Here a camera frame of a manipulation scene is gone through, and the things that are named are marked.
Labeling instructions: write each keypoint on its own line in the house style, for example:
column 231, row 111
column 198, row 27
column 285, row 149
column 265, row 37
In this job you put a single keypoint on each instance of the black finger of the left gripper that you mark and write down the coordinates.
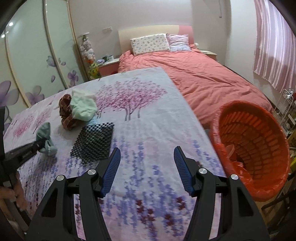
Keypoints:
column 39, row 144

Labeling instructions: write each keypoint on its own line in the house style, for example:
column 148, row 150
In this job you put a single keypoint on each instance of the blue tissue packet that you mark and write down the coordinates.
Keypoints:
column 93, row 121

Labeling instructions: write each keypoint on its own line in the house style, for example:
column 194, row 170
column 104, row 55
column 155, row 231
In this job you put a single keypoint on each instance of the yellow green plush toy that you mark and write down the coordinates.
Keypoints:
column 94, row 70

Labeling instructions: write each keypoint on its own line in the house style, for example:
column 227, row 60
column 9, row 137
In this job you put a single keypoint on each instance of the white wire shelf rack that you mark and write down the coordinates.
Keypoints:
column 284, row 111

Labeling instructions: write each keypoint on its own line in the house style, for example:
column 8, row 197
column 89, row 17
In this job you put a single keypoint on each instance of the teal small cloth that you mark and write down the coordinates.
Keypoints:
column 43, row 133

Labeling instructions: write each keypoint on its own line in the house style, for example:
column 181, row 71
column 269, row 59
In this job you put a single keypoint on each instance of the stuffed toy column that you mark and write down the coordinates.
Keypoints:
column 86, row 49

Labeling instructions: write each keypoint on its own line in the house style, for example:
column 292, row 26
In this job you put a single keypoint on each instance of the white mug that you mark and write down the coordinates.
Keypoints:
column 110, row 58

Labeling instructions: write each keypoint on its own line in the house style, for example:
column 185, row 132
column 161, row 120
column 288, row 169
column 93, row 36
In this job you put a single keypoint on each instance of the red brown plaid cloth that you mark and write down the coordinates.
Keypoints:
column 65, row 111

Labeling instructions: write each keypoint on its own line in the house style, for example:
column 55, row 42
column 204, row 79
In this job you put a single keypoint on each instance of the person's hand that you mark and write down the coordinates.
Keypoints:
column 15, row 195

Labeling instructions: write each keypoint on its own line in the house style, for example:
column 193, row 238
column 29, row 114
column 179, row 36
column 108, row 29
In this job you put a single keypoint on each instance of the salmon pink bed duvet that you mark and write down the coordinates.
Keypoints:
column 204, row 83

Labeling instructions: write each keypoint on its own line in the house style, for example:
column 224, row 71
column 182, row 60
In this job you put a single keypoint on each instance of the floral pink tree tablecloth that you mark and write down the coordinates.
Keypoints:
column 147, row 200

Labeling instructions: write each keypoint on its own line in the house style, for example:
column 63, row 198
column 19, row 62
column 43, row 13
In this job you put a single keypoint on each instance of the pink striped curtain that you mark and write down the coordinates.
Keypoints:
column 274, row 57

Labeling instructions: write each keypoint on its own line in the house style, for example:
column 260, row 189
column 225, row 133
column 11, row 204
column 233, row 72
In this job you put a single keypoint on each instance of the floral sliding wardrobe door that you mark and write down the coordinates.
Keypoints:
column 39, row 56

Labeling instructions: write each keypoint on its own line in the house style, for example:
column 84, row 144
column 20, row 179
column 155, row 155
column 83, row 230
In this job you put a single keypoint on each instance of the far side nightstand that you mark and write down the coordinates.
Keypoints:
column 209, row 54

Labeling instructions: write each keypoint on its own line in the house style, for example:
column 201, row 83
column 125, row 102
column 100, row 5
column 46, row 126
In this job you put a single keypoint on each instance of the orange plastic trash basket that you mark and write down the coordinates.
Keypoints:
column 250, row 143

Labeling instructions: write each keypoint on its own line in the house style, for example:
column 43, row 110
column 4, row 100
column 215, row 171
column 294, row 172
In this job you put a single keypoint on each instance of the pink white nightstand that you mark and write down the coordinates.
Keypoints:
column 109, row 68

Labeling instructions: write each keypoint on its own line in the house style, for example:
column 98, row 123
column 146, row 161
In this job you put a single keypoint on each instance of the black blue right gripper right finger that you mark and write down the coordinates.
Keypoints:
column 240, row 218

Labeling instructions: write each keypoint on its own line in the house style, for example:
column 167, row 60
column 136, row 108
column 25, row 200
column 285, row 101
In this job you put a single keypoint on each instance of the black mesh net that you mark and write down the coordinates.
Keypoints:
column 93, row 143

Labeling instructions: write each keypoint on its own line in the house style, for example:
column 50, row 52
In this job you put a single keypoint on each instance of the white floral pillow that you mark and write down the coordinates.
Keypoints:
column 150, row 44

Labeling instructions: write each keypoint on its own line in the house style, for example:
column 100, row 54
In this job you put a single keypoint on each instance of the light green towel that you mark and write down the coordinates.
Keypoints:
column 83, row 105

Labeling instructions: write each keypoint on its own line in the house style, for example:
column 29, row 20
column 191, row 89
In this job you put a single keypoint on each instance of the pink striped pillow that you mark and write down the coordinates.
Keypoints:
column 178, row 42

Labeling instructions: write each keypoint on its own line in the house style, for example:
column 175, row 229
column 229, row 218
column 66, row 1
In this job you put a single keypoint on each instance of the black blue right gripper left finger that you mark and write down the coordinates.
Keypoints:
column 55, row 217

